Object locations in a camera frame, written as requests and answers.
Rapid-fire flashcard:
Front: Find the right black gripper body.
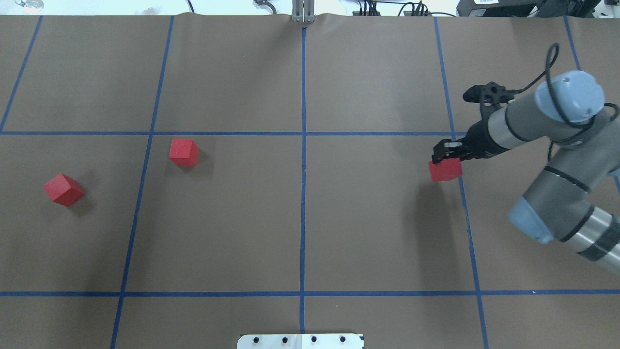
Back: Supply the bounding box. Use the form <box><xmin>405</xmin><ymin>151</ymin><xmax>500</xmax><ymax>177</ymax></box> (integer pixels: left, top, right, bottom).
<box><xmin>457</xmin><ymin>119</ymin><xmax>499</xmax><ymax>161</ymax></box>

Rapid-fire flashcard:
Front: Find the red block placed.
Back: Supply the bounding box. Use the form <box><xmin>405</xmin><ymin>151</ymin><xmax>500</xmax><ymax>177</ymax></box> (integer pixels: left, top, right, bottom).
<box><xmin>169</xmin><ymin>139</ymin><xmax>200</xmax><ymax>167</ymax></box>
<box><xmin>428</xmin><ymin>159</ymin><xmax>463</xmax><ymax>182</ymax></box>
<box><xmin>44</xmin><ymin>173</ymin><xmax>85</xmax><ymax>207</ymax></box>

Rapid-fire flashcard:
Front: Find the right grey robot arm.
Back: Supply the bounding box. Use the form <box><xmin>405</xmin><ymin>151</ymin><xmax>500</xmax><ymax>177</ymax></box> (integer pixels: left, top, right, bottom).
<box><xmin>428</xmin><ymin>70</ymin><xmax>620</xmax><ymax>273</ymax></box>

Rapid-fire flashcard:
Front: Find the black device top right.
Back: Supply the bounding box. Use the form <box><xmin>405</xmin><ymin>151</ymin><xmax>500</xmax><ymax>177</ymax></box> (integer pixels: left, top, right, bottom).
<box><xmin>456</xmin><ymin>0</ymin><xmax>601</xmax><ymax>18</ymax></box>

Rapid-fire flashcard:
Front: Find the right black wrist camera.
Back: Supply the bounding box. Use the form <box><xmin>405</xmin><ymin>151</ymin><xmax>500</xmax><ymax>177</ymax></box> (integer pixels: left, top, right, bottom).
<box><xmin>463</xmin><ymin>81</ymin><xmax>518</xmax><ymax>105</ymax></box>

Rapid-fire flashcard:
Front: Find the aluminium frame post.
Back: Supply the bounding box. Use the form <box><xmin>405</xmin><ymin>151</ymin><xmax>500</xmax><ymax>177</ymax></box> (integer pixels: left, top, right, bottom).
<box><xmin>292</xmin><ymin>0</ymin><xmax>316</xmax><ymax>24</ymax></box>

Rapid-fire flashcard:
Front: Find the white camera stand base plate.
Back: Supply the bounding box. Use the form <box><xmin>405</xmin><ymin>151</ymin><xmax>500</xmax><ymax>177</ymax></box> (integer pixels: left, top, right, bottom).
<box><xmin>236</xmin><ymin>333</ymin><xmax>366</xmax><ymax>349</ymax></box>

